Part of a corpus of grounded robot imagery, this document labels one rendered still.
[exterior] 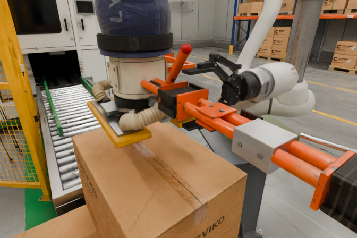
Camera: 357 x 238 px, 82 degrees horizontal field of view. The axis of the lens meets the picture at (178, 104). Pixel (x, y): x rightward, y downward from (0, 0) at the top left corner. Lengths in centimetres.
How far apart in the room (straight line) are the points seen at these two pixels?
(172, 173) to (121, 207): 19
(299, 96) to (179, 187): 78
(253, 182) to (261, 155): 113
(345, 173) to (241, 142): 13
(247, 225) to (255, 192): 30
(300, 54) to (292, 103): 24
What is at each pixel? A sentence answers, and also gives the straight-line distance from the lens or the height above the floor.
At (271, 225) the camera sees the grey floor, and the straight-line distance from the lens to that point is 190.
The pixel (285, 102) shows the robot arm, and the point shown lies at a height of 102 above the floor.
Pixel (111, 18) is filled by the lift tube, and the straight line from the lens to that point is 58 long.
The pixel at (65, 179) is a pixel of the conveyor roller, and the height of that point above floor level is 53.
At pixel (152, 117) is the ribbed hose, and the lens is 52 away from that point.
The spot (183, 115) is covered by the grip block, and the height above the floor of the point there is 121.
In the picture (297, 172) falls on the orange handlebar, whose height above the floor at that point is 123.
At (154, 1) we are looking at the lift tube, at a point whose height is 145.
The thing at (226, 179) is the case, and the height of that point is 94.
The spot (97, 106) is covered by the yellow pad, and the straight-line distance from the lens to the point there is 77.
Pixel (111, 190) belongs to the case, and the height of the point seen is 94.
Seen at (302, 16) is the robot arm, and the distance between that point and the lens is 111.
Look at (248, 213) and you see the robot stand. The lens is 163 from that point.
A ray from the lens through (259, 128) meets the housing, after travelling 34.
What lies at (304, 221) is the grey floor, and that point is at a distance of 203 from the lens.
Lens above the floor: 140
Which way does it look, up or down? 22 degrees down
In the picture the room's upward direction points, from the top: straight up
